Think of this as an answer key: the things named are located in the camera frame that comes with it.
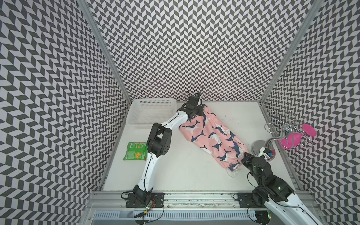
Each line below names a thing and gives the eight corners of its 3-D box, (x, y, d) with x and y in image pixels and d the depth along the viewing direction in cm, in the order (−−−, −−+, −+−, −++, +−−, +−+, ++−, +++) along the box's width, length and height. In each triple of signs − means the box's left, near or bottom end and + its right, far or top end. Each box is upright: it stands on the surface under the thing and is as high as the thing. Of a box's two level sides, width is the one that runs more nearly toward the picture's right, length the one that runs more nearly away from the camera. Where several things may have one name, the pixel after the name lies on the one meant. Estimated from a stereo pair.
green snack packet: (124, 161, 89) (122, 158, 86) (129, 144, 97) (127, 141, 94) (146, 161, 89) (144, 158, 86) (149, 144, 97) (148, 141, 94)
